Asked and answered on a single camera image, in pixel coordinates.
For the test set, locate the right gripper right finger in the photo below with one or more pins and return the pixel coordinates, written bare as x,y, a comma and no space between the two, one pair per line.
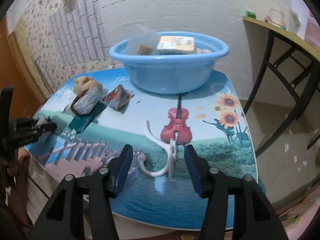
254,216

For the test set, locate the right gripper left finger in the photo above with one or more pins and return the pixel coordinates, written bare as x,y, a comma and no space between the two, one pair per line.
62,216

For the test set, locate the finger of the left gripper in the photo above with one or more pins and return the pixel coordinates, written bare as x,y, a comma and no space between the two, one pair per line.
40,129
41,121

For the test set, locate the dark teal snack packet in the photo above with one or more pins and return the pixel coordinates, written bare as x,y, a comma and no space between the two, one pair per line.
80,123

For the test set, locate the white plastic hook hanger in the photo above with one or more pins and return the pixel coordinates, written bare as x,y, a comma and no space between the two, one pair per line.
161,162

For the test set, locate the silver wrapped block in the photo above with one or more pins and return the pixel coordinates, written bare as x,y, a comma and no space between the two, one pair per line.
85,101

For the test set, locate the red silver snack wrapper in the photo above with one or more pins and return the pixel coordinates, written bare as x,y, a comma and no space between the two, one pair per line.
118,98

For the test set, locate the light blue plastic basin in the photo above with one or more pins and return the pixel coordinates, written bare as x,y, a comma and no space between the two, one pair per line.
172,74

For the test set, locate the cream printed box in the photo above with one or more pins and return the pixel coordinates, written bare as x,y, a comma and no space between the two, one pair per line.
176,45

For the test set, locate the wooden side table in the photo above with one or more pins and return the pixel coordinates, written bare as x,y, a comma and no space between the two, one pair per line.
302,88

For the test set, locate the white paper cup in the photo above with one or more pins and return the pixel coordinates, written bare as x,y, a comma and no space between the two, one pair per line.
276,16

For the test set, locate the green small box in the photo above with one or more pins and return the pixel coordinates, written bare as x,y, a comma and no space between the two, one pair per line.
250,14

